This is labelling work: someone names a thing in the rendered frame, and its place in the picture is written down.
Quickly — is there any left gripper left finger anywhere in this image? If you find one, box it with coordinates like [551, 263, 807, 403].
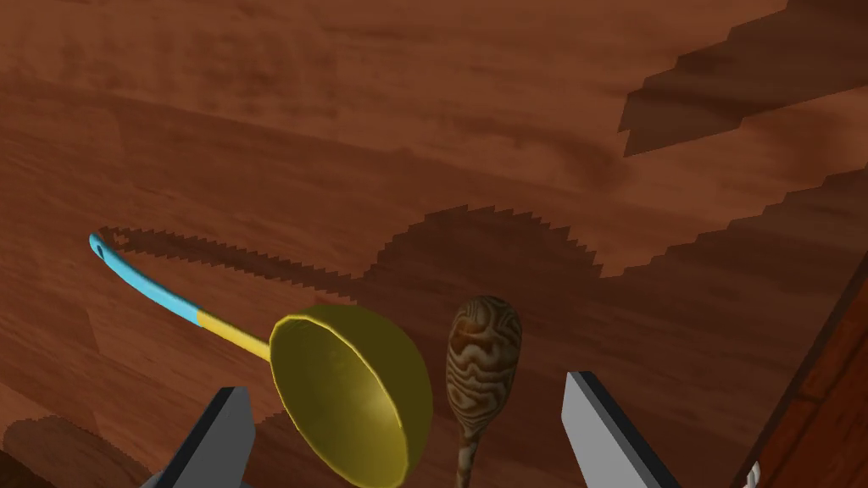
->
[141, 385, 257, 488]

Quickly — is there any yellow ladle with blue handle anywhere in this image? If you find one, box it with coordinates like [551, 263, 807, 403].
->
[88, 233, 435, 488]

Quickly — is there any wooden spoon with grain pattern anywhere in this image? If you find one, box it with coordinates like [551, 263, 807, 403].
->
[445, 295, 523, 488]

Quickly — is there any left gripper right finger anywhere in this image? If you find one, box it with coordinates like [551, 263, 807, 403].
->
[561, 370, 682, 488]

